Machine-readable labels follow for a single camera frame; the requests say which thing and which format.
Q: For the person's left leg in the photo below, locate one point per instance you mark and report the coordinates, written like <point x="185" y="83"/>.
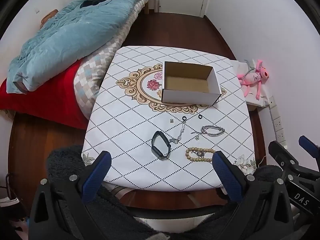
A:
<point x="62" y="160"/>

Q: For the brown plush toy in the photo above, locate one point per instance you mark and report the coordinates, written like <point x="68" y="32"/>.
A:
<point x="48" y="16"/>

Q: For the blue duvet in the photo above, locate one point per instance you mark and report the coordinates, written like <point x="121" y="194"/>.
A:
<point x="62" y="37"/>

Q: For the black wristband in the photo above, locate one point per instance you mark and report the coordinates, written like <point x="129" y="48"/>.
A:
<point x="160" y="155"/>

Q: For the red blanket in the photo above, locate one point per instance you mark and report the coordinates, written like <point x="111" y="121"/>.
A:
<point x="50" y="100"/>

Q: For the grey clothes hanger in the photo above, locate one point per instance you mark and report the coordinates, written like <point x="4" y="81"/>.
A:
<point x="247" y="63"/>

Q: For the white power strip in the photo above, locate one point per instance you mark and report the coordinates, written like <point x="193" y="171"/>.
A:
<point x="277" y="123"/>

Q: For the pink plush toy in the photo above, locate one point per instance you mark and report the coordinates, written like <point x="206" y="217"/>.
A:
<point x="252" y="77"/>

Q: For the wooden bed frame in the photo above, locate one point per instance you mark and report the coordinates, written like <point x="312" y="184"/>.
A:
<point x="146" y="7"/>

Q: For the bed with patterned mattress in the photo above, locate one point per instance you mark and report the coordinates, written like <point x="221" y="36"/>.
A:
<point x="92" y="75"/>

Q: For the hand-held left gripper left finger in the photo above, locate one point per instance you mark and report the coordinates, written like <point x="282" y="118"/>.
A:
<point x="96" y="177"/>

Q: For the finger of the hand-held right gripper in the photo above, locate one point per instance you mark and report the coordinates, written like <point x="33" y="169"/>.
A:
<point x="308" y="143"/>
<point x="280" y="155"/>

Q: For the diamond-pattern tablecloth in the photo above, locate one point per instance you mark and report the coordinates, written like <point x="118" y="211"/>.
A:
<point x="140" y="130"/>

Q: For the white cardboard box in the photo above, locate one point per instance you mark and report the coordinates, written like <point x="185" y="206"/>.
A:
<point x="190" y="97"/>

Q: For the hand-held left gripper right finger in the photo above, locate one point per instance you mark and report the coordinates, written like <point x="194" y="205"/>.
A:
<point x="222" y="172"/>

